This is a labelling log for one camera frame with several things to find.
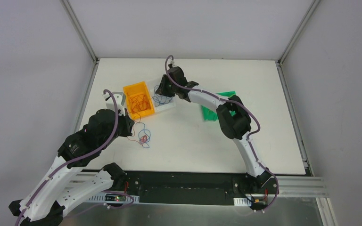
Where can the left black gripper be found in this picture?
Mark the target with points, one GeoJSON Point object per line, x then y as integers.
{"type": "Point", "coordinates": [127, 124]}

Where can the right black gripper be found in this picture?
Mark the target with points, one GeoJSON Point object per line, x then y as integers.
{"type": "Point", "coordinates": [162, 88]}

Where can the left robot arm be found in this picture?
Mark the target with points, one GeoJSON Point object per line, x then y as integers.
{"type": "Point", "coordinates": [51, 201]}

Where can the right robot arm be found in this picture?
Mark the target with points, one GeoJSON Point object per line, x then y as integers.
{"type": "Point", "coordinates": [234, 119]}

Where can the white plastic bin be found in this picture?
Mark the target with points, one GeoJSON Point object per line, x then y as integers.
{"type": "Point", "coordinates": [160, 103]}

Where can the orange plastic bin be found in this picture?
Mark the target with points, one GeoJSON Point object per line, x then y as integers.
{"type": "Point", "coordinates": [138, 100]}

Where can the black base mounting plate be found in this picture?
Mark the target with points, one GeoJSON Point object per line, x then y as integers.
{"type": "Point", "coordinates": [192, 188]}

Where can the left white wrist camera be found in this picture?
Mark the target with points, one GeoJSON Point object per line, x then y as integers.
{"type": "Point", "coordinates": [119, 104]}

